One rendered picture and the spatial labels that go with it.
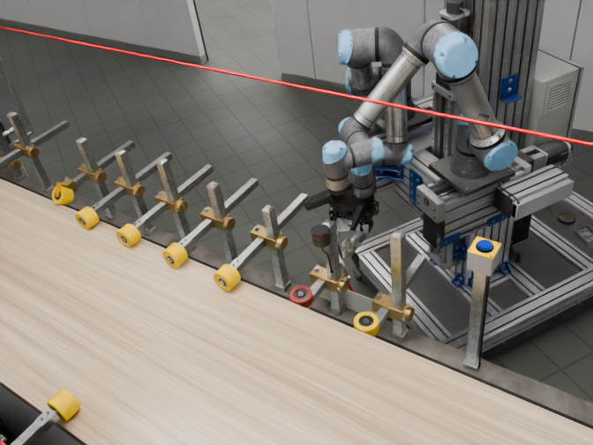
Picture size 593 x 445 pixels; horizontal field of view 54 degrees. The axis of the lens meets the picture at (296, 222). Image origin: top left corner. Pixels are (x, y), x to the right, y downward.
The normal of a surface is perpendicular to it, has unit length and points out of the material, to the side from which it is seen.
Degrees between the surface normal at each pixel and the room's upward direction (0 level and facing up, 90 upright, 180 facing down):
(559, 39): 90
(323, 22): 90
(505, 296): 0
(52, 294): 0
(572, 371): 0
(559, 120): 90
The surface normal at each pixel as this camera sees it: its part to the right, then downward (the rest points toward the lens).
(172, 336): -0.12, -0.77
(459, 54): 0.18, 0.51
